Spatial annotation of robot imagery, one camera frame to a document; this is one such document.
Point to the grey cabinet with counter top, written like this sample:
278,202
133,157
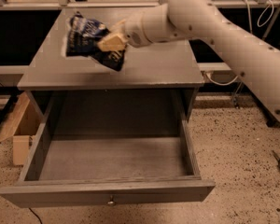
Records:
149,96

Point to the grey open drawer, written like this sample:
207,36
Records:
87,170

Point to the grey metal rail shelf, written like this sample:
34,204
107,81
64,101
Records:
217,73

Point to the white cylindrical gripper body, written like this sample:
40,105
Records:
137,31

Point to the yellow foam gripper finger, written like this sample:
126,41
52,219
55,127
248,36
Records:
116,39

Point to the wooden box on floor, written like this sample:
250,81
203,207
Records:
20,126

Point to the blue chip bag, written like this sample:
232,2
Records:
82,38

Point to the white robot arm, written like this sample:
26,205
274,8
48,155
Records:
254,61

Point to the round metal drawer knob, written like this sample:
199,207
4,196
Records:
111,202

